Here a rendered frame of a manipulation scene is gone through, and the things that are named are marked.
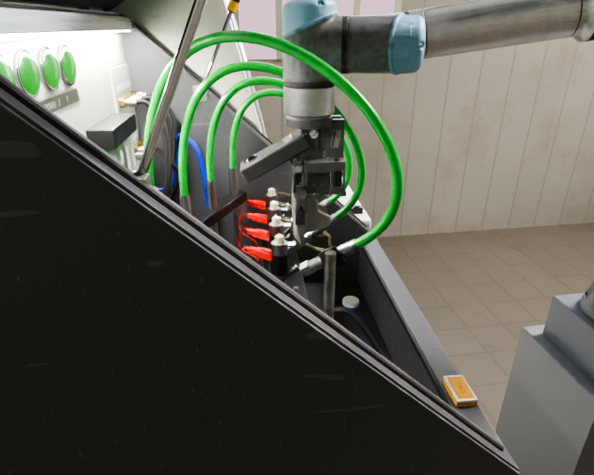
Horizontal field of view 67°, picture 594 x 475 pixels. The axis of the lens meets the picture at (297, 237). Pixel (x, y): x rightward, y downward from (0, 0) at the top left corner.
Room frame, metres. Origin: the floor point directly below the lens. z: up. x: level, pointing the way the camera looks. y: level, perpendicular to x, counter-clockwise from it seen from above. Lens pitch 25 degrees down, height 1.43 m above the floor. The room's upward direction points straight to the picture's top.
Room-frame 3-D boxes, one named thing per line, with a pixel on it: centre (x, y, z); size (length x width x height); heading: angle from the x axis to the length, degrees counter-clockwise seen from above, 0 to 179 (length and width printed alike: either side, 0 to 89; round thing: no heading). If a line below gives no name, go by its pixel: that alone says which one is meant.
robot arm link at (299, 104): (0.69, -0.02, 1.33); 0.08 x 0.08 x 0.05
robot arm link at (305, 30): (0.69, -0.02, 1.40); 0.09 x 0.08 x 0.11; 84
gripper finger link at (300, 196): (0.66, 0.00, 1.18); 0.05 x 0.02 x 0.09; 6
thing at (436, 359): (0.71, -0.21, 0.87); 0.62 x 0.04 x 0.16; 6
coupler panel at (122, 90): (0.89, 0.32, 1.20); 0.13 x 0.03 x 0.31; 6
